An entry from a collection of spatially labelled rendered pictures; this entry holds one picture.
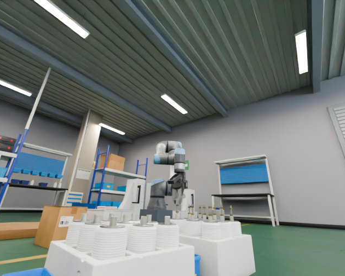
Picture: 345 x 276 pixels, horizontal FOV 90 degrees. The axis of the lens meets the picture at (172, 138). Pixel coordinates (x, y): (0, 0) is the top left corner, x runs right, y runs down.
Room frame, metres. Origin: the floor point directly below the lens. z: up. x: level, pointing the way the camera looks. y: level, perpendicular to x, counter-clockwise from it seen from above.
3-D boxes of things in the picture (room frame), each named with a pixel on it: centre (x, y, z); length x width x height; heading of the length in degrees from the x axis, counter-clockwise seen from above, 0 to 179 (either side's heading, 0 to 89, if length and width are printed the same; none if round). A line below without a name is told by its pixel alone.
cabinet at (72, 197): (5.75, 3.11, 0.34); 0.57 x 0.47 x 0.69; 52
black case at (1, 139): (3.67, 3.78, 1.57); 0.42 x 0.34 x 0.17; 52
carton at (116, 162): (5.96, 2.09, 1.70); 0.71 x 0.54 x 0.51; 146
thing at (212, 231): (0.99, -0.21, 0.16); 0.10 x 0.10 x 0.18
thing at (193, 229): (1.08, -0.13, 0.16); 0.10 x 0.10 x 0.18
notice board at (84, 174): (6.43, 3.22, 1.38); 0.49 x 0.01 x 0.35; 142
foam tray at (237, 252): (1.16, -0.21, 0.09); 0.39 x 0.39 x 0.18; 45
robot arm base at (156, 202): (1.45, 0.10, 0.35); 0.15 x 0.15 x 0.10
